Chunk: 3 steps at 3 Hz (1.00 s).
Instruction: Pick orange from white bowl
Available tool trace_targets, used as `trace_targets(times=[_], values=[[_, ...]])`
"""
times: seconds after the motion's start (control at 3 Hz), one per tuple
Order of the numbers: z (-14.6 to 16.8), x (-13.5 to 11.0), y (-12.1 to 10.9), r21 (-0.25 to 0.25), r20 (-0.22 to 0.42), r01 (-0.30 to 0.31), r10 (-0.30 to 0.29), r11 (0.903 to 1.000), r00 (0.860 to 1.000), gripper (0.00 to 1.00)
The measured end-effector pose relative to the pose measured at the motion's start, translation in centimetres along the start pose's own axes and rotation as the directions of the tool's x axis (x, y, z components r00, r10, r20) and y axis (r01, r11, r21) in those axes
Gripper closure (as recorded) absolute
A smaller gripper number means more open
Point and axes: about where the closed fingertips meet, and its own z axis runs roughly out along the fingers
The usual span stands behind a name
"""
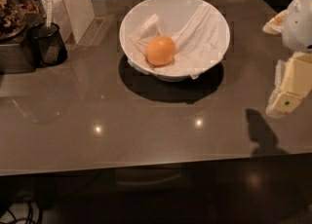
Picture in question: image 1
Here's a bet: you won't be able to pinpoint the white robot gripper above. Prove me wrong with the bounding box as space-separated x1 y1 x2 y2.
262 0 312 119

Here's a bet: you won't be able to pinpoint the orange fruit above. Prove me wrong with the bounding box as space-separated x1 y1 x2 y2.
145 35 176 66

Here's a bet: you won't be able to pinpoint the white cloth in bowl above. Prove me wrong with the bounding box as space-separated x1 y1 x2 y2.
126 3 228 80

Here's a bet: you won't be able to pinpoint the white ceramic bowl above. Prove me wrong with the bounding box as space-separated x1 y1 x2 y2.
118 0 231 83

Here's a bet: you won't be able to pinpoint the black mesh pen cup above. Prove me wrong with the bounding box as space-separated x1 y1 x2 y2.
27 22 67 67

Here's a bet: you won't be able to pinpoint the white tag in cup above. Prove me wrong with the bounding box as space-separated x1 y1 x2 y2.
45 0 53 28

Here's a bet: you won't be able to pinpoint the dark box under jar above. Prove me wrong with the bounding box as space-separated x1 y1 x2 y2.
0 36 36 74

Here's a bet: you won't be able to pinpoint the black cables on floor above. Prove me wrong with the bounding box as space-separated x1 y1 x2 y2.
0 198 45 224

